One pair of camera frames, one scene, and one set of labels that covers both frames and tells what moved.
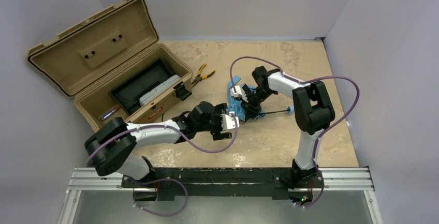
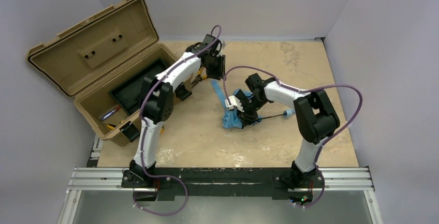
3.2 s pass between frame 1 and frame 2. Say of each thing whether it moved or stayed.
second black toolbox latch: stayed
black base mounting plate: stayed
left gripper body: moved
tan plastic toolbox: stayed
